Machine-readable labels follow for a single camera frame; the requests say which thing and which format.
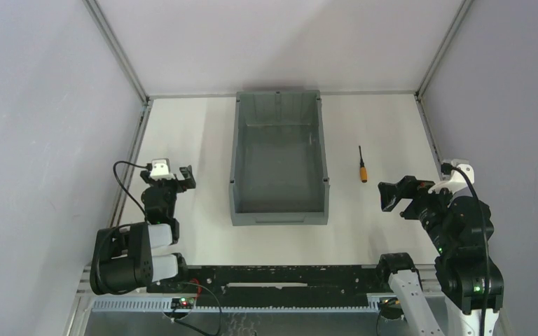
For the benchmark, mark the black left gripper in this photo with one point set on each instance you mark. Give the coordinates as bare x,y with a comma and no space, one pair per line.
173,183

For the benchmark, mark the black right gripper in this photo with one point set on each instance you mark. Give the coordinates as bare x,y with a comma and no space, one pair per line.
414,201

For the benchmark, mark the orange handled screwdriver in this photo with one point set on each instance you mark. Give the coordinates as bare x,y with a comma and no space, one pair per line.
362,168

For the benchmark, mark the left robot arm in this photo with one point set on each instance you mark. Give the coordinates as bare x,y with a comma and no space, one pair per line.
124,259

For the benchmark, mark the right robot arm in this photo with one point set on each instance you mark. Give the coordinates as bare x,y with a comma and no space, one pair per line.
459,228

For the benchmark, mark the grey plastic storage bin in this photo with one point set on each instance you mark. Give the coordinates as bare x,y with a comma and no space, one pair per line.
279,173

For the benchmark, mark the small circuit board with leds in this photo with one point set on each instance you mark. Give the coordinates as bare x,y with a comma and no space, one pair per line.
182,303

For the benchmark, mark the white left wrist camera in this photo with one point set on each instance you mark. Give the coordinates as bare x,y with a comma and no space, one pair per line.
159,169

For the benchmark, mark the aluminium frame front rail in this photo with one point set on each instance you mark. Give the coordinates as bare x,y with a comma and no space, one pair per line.
322,288

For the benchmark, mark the left aluminium frame profile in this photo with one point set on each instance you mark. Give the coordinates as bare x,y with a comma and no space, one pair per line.
106,30

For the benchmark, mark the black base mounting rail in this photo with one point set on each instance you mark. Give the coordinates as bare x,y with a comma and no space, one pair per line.
306,286

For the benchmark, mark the grey slotted cable duct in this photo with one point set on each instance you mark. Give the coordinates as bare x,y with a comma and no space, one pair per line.
163,304

